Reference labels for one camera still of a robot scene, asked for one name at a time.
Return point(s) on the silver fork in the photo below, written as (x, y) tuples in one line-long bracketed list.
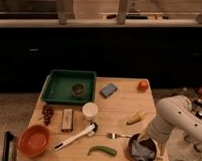
[(113, 135)]

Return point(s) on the green plastic tray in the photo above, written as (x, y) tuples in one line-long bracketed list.
[(58, 87)]

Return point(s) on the white cup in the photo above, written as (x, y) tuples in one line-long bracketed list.
[(89, 111)]

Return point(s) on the blue sponge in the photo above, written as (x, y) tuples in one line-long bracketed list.
[(108, 90)]

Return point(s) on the orange bowl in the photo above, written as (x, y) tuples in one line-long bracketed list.
[(33, 141)]

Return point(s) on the dark red grapes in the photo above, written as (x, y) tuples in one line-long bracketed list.
[(47, 112)]

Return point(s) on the green pea pod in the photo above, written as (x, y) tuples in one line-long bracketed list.
[(105, 149)]

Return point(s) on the black stand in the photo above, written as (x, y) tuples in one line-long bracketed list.
[(8, 147)]

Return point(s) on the grey towel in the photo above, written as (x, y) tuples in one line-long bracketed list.
[(143, 151)]

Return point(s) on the orange tomato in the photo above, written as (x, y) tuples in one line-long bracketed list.
[(142, 85)]

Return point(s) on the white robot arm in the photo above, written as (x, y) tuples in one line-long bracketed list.
[(172, 112)]

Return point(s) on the brown wooden block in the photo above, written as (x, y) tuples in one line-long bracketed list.
[(67, 120)]

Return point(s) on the dark green avocado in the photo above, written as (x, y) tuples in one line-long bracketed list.
[(78, 88)]

